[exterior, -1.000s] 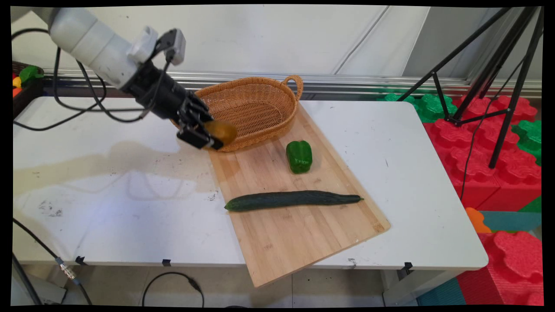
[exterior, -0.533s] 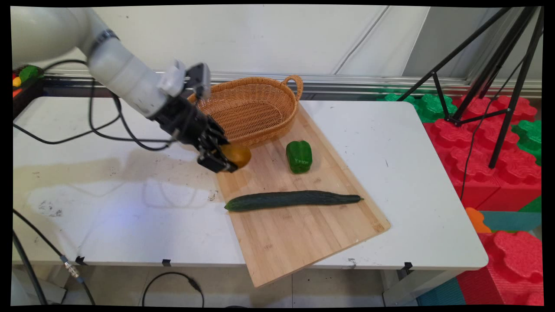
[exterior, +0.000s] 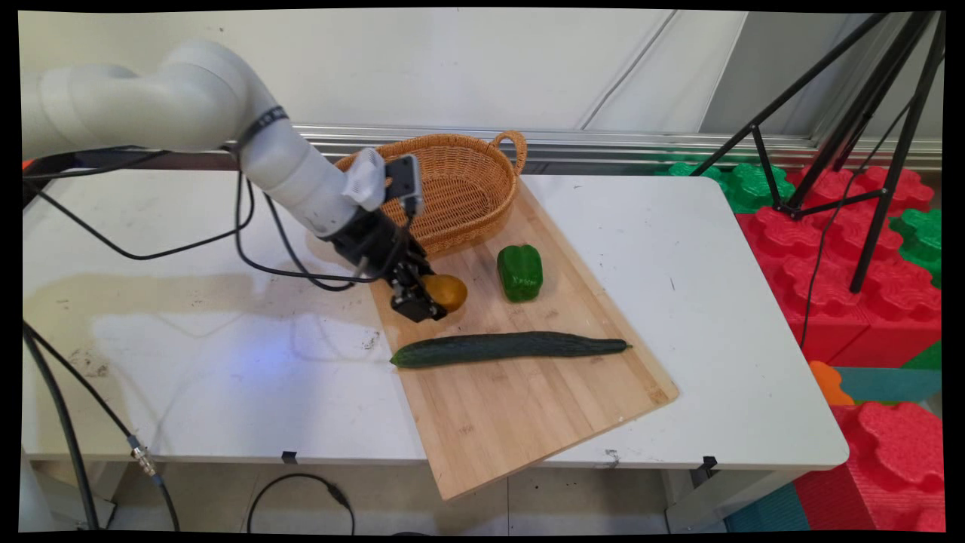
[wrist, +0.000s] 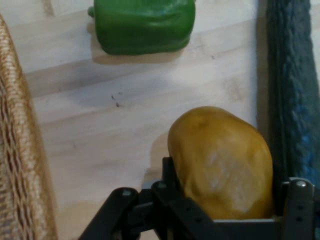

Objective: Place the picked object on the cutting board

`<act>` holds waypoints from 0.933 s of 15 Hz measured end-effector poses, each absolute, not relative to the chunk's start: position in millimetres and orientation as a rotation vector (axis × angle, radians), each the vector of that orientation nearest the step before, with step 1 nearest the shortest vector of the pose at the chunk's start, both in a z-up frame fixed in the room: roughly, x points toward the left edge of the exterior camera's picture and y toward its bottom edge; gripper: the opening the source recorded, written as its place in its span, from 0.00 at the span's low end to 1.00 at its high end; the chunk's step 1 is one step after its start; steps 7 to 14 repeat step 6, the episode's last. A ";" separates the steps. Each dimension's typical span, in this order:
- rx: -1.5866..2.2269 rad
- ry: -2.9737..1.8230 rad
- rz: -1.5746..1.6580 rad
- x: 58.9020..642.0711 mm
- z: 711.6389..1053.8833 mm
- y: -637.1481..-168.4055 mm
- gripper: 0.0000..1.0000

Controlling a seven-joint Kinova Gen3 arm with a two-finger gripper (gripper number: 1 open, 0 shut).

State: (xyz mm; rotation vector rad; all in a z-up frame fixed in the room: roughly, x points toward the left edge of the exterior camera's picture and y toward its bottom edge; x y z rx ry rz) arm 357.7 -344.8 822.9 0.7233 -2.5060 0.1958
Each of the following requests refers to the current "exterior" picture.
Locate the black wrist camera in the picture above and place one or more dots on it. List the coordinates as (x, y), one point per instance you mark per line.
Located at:
(403, 181)

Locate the black tripod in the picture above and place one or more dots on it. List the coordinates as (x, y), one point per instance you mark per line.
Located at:
(867, 113)

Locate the green foam block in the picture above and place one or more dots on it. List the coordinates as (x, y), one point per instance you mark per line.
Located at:
(920, 237)
(742, 185)

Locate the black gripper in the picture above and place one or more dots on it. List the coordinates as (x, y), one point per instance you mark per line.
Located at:
(371, 245)

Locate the bamboo cutting board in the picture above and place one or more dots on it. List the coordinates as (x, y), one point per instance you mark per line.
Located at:
(513, 415)

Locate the yellow orange mango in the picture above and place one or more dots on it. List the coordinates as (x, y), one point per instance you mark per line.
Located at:
(451, 292)

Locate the teal foam mat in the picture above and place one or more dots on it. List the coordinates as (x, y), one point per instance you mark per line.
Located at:
(889, 385)

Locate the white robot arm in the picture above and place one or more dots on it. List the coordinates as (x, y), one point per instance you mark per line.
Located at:
(188, 90)

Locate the woven wicker basket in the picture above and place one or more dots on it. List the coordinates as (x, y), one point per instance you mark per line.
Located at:
(467, 196)

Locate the dark green cucumber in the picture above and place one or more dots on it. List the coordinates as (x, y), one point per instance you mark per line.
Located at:
(513, 347)

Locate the white table leg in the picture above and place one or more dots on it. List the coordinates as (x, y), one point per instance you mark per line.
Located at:
(724, 498)

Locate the green bell pepper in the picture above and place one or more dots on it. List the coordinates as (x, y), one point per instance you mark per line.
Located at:
(520, 273)

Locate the red foam block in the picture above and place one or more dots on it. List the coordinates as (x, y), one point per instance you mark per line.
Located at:
(822, 302)
(889, 467)

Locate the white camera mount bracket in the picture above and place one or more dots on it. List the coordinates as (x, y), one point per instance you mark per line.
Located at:
(366, 177)

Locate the aluminium wall rail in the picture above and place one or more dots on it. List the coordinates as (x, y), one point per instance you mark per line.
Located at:
(603, 143)

